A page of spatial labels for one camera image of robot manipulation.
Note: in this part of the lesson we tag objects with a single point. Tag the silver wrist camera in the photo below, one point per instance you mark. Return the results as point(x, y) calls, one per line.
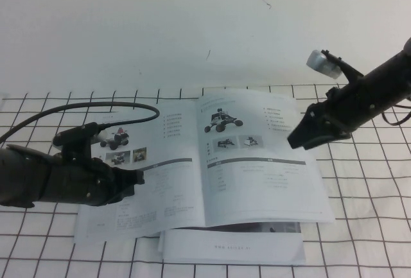
point(319, 63)
point(99, 136)

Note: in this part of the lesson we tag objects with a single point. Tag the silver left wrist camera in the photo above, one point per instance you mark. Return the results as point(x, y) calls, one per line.
point(99, 136)

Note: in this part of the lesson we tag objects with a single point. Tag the white tablecloth with black grid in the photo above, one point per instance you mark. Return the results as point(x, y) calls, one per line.
point(369, 220)

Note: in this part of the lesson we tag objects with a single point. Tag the black left wrist camera bracket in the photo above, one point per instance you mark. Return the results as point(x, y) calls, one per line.
point(75, 132)

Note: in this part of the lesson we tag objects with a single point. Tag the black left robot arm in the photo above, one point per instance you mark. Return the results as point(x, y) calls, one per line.
point(19, 178)

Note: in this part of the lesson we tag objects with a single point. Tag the closed white booklet with web address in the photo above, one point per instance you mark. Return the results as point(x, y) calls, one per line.
point(231, 246)

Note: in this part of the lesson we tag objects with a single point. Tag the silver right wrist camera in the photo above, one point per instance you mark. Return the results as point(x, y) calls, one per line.
point(319, 63)

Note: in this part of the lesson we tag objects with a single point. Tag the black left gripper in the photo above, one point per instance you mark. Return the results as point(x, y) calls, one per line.
point(80, 181)

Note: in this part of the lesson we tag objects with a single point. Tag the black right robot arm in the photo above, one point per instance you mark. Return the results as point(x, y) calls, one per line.
point(385, 75)

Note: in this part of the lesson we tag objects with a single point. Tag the white product catalogue book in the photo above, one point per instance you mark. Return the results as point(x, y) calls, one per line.
point(257, 188)

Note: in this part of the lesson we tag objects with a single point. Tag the black right wrist camera bracket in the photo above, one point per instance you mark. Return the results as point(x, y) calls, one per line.
point(348, 69)

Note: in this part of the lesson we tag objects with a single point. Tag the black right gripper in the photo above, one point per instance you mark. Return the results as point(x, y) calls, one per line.
point(343, 111)

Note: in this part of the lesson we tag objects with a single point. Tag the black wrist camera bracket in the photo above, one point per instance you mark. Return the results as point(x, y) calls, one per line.
point(75, 132)
point(348, 69)

